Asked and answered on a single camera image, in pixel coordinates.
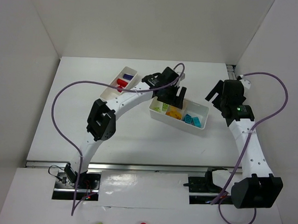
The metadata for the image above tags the teal lego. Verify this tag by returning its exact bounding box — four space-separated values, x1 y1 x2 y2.
183 114 192 124
191 117 201 128

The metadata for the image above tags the white divided tray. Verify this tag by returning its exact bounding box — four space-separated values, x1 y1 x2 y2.
149 98 210 136
100 67 138 100

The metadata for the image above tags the aluminium front rail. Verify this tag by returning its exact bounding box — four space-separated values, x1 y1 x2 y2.
24 155 262 180

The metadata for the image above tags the red rounded lego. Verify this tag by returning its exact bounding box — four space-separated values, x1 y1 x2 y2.
116 78 128 87

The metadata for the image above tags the aluminium right rail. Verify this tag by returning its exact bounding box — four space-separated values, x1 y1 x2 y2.
221 63 265 171

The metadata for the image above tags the aluminium rail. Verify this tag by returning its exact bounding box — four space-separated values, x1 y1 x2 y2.
221 63 265 171
24 155 262 180

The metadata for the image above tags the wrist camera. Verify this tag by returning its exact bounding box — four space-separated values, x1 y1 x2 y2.
236 75 252 90
179 72 185 81

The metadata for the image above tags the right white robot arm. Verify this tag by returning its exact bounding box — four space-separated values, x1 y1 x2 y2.
206 80 283 209

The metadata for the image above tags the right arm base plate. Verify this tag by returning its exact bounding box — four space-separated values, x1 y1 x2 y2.
183 168 222 205

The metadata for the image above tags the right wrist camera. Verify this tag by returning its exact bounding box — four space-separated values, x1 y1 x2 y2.
236 75 252 90

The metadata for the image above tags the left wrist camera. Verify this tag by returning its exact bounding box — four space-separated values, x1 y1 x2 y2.
179 72 185 81

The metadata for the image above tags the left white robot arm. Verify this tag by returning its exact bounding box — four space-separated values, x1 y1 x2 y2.
64 64 187 186

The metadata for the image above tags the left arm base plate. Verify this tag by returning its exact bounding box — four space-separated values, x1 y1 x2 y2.
51 171 101 201

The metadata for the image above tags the dark blue lego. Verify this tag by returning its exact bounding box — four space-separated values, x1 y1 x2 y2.
123 74 134 80

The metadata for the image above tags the small yellow lego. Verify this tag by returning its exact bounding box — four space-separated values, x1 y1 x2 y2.
170 106 179 112

